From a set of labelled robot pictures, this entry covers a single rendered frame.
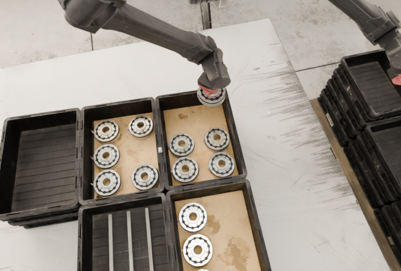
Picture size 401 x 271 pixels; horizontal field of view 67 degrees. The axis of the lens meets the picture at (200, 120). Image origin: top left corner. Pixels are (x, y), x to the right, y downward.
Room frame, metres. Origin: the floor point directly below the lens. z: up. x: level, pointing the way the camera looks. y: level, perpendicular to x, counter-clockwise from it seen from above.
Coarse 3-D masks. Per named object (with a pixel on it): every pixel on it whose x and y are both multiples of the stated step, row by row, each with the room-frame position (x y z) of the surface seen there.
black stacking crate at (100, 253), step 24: (96, 216) 0.22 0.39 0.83; (120, 216) 0.21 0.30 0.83; (144, 216) 0.21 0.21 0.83; (96, 240) 0.13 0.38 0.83; (120, 240) 0.13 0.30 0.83; (144, 240) 0.13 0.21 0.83; (96, 264) 0.05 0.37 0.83; (120, 264) 0.05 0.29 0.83; (144, 264) 0.05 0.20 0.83; (168, 264) 0.05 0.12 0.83
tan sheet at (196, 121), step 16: (176, 112) 0.65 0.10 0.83; (192, 112) 0.65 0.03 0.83; (208, 112) 0.65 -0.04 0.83; (176, 128) 0.57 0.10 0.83; (192, 128) 0.57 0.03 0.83; (208, 128) 0.57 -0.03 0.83; (224, 128) 0.57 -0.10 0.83; (176, 160) 0.43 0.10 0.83; (208, 160) 0.43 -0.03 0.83; (208, 176) 0.36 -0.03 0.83
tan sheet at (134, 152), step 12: (120, 120) 0.62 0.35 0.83; (96, 144) 0.50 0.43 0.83; (120, 144) 0.50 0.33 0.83; (132, 144) 0.50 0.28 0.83; (144, 144) 0.50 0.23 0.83; (108, 156) 0.45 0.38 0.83; (132, 156) 0.45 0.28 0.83; (144, 156) 0.45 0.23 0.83; (156, 156) 0.45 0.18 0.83; (96, 168) 0.40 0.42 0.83; (120, 168) 0.40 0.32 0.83; (132, 168) 0.40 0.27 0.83; (156, 168) 0.40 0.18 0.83; (120, 192) 0.30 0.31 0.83; (132, 192) 0.30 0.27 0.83
